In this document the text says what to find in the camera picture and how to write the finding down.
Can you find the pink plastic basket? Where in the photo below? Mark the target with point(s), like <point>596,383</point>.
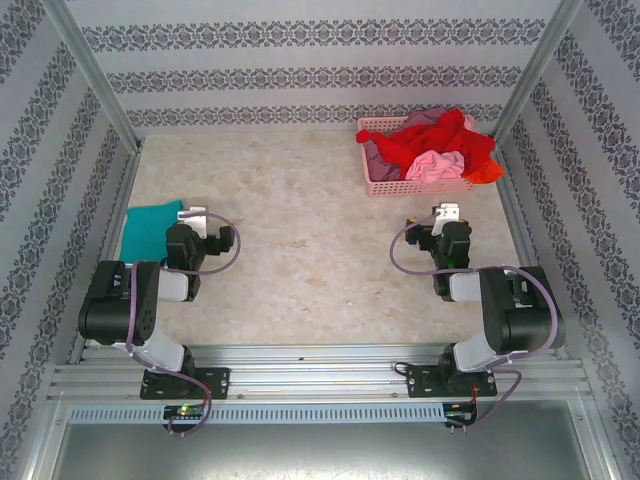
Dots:
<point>400,189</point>

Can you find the pink t-shirt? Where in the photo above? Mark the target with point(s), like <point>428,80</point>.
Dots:
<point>430,167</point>

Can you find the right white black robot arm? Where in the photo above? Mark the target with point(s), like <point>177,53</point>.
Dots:
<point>525,320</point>

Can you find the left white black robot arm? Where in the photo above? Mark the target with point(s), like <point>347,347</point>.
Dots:
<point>105,300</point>

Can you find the teal folded t-shirt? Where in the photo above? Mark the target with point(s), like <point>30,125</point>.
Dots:
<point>145,230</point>

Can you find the mauve t-shirt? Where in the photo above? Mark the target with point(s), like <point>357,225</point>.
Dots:
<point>380,167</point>

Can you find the red t-shirt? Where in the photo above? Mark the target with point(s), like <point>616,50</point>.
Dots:
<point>425,140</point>

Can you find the sheet metal tray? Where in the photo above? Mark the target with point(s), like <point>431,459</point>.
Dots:
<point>320,450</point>

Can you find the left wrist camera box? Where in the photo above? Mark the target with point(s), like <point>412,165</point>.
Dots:
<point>197,217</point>

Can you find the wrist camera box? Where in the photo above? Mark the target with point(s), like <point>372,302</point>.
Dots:
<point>447,212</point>
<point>197,217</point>

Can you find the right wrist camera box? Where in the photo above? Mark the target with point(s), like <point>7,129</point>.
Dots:
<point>447,212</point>

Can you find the aluminium side rail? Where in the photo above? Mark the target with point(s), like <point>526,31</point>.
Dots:
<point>126,175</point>
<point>515,192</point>

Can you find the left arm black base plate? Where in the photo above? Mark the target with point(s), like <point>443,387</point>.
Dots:
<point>215,382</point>

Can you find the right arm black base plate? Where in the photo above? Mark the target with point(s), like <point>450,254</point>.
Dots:
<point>420,382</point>

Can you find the aluminium mounting rail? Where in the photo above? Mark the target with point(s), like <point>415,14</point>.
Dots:
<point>320,370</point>

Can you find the aluminium frame post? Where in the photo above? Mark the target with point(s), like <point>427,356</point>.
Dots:
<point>95,75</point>
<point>540,65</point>

